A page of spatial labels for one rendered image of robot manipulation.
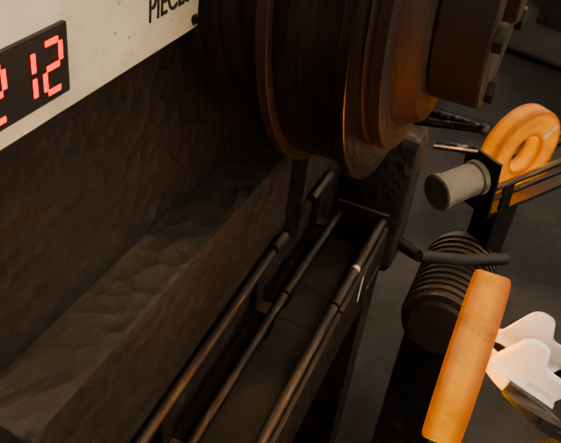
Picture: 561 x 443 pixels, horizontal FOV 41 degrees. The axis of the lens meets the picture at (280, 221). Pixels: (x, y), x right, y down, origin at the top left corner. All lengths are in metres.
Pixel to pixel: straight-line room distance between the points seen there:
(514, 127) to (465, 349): 0.66
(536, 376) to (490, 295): 0.08
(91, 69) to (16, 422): 0.24
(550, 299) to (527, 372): 1.53
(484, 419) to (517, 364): 1.14
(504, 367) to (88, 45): 0.42
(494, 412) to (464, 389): 1.20
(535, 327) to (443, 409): 0.11
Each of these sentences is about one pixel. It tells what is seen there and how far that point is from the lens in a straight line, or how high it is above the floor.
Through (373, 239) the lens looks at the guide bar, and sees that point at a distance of 0.98.
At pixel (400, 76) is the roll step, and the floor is 1.04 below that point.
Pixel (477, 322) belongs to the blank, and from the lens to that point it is 0.62.
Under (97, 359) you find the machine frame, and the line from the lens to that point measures 0.57.
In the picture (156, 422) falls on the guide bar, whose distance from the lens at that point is 0.70.
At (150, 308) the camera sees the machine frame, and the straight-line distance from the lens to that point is 0.61.
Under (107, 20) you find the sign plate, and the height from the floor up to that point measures 1.10.
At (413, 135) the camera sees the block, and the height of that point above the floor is 0.80.
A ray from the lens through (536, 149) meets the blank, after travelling 1.32.
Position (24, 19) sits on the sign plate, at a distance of 0.43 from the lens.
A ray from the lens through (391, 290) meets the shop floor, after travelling 2.03.
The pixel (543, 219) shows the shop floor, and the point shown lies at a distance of 2.51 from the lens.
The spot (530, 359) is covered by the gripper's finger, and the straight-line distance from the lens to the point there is 0.65.
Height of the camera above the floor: 1.29
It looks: 36 degrees down
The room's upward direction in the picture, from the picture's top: 8 degrees clockwise
